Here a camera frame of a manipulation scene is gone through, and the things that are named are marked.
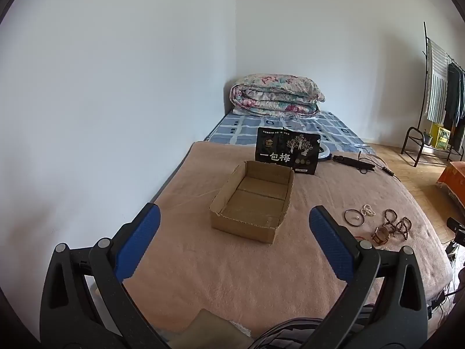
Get black cable with switch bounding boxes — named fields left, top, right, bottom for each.
left=358, top=151, right=400, bottom=182

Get pink fleece blanket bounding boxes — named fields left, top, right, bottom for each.
left=121, top=140, right=455, bottom=337

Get blue checked bed sheet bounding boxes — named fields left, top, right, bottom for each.
left=203, top=111, right=376, bottom=155

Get olive green cloth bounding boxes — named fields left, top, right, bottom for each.
left=171, top=308, right=255, bottom=349

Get yellow box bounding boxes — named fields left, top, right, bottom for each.
left=430, top=124, right=453, bottom=149

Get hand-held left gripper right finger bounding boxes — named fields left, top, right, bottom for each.
left=309, top=205, right=429, bottom=349

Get black metal clothes rack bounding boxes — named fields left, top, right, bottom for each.
left=401, top=22, right=465, bottom=168

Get dark hanging clothes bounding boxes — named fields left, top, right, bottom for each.
left=443, top=62, right=465, bottom=149

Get long brown bead necklace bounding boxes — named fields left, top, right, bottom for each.
left=394, top=216, right=413, bottom=242

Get black snack packet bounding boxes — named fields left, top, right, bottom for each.
left=254, top=127, right=321, bottom=175

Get cardboard box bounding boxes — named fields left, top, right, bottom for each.
left=209, top=160, right=296, bottom=244

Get person's striped clothing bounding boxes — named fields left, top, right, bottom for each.
left=251, top=303, right=375, bottom=349

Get striped hanging cloth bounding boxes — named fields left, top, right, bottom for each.
left=423, top=38, right=449, bottom=124

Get black floor cable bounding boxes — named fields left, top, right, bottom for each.
left=429, top=258, right=465, bottom=317

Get pink strap wristwatch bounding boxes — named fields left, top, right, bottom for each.
left=371, top=225, right=391, bottom=245

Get orange box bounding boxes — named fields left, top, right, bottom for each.
left=436, top=161, right=465, bottom=200

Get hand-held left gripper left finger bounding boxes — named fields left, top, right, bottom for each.
left=40, top=202, right=171, bottom=349

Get dark thin bangle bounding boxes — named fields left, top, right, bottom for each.
left=344, top=209, right=364, bottom=227

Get folded floral quilt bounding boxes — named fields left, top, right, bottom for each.
left=229, top=74, right=326, bottom=117

